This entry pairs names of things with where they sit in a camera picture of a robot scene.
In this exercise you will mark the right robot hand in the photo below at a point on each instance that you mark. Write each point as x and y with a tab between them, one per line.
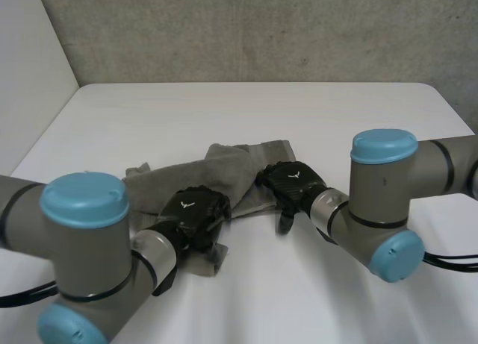
295	183

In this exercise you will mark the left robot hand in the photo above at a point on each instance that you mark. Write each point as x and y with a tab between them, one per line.
188	213

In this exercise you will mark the grey towel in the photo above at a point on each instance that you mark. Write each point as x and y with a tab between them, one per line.
220	172

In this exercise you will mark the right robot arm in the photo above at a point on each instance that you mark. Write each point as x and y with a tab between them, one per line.
388	206

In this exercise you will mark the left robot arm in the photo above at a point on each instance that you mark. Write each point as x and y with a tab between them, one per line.
80	254

